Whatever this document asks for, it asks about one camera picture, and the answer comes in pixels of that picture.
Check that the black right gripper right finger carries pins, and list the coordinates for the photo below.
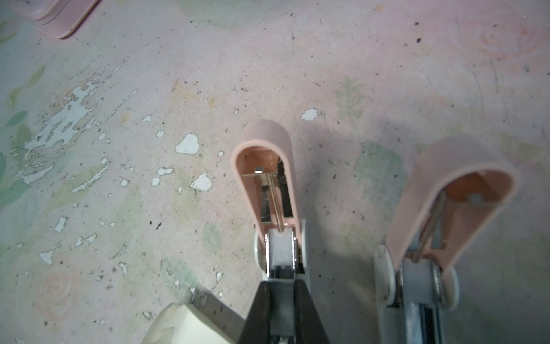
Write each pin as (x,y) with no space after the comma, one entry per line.
(307,323)

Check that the staple box sleeve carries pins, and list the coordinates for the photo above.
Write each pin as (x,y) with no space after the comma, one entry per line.
(182,324)

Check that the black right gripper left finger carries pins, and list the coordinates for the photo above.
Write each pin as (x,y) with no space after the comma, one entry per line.
(257,327)

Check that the pink flat case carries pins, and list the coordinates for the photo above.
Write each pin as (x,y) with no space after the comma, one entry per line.
(57,18)

